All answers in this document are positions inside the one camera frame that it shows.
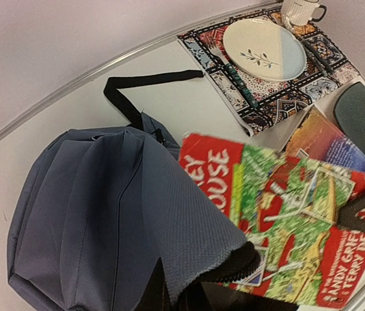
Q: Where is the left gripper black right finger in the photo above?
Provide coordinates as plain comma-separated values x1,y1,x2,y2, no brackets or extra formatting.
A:
175,282,299,311

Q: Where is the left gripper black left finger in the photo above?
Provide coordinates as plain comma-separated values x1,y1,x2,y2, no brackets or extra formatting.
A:
143,259,172,311

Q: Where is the blue orange back-cover book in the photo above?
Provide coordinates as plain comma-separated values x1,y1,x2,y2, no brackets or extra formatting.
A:
283,106,365,173

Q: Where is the blue student backpack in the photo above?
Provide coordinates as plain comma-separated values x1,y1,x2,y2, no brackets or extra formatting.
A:
6,70,261,310

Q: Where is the red treehouse comic book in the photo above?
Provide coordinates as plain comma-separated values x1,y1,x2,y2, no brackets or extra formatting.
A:
179,133,365,309

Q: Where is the dark teal square plate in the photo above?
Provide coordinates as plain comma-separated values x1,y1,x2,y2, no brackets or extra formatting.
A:
333,82,365,155

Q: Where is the white enamel mug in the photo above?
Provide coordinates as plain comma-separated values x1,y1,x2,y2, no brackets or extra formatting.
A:
281,0,327,26

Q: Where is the patterned black placemat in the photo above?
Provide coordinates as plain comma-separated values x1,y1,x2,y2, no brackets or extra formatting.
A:
178,6,359,136

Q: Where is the cream and blue plate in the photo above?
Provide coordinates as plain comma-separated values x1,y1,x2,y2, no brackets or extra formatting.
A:
222,18,307,82

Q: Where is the knife with teal handle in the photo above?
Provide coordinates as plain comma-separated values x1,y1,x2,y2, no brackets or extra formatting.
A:
302,40,334,74

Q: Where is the fork with teal handle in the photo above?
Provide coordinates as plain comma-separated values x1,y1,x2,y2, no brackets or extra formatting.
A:
209,46,258,108

